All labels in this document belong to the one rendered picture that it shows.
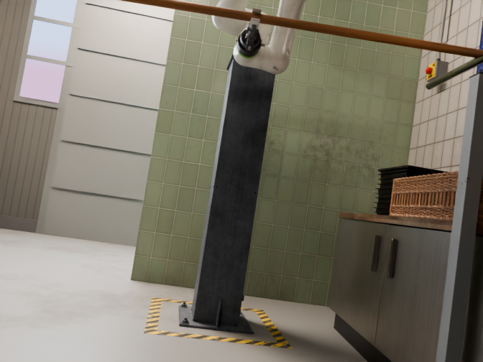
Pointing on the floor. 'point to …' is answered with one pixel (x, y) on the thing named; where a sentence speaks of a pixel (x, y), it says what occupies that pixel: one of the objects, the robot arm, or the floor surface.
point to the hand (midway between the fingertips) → (255, 18)
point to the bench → (399, 287)
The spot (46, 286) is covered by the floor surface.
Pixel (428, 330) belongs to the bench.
